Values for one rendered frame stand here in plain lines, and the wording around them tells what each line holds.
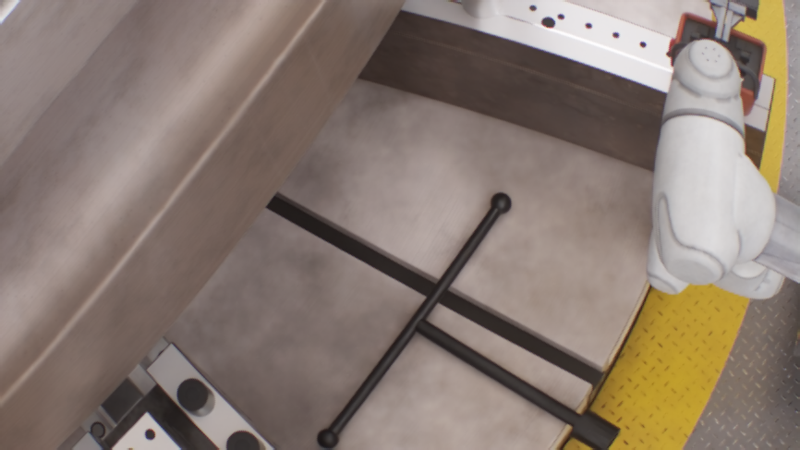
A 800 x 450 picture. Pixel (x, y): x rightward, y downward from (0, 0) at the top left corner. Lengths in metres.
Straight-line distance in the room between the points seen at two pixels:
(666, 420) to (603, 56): 0.90
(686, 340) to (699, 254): 1.37
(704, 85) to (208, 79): 0.80
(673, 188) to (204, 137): 0.75
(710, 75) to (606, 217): 1.12
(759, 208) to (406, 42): 1.21
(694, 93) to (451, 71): 1.13
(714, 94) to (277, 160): 0.83
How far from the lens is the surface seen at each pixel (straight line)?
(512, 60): 2.40
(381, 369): 2.46
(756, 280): 2.03
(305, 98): 1.98
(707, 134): 1.48
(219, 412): 2.16
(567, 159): 2.62
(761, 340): 2.81
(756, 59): 2.21
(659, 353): 2.78
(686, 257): 1.44
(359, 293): 2.56
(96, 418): 2.61
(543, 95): 2.48
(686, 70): 1.50
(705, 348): 2.79
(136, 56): 1.79
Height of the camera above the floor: 2.66
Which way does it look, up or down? 65 degrees down
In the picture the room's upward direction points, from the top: 25 degrees counter-clockwise
